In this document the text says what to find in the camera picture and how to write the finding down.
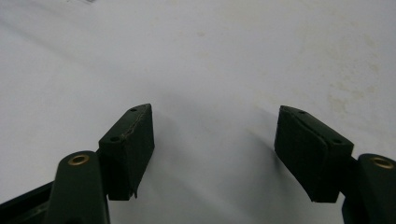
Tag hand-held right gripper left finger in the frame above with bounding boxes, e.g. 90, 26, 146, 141
98, 103, 156, 202

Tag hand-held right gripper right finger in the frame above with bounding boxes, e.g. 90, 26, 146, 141
274, 105, 355, 204

